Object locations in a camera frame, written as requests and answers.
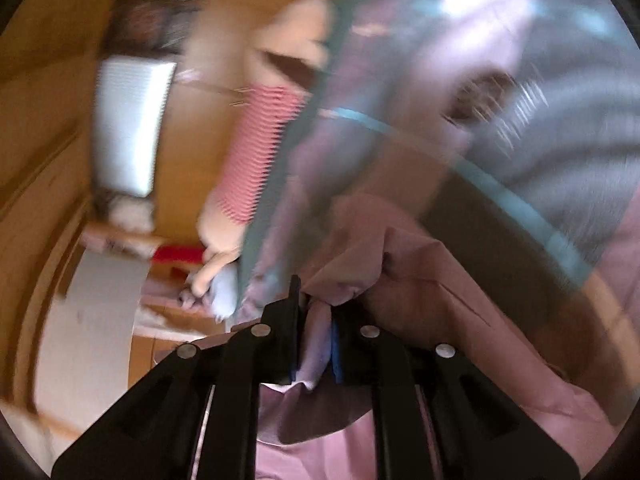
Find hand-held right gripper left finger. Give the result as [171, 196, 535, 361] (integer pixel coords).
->
[51, 274, 302, 480]

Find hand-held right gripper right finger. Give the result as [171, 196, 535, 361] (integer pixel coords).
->
[330, 305, 582, 480]

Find pink garment with black stripe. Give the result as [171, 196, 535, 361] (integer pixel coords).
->
[232, 195, 626, 480]

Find light blue cushion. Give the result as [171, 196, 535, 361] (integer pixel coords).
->
[207, 265, 242, 324]

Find purple hanging cloth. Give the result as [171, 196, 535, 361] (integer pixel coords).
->
[141, 280, 211, 314]

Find red cloth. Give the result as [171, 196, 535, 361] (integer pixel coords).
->
[150, 244, 207, 267]

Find white fluffy toy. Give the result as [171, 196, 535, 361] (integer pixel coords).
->
[107, 192, 157, 234]

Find plush toy in striped shirt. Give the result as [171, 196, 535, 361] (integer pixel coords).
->
[185, 0, 337, 307]

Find striped bed blanket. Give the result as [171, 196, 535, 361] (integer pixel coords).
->
[232, 0, 640, 411]

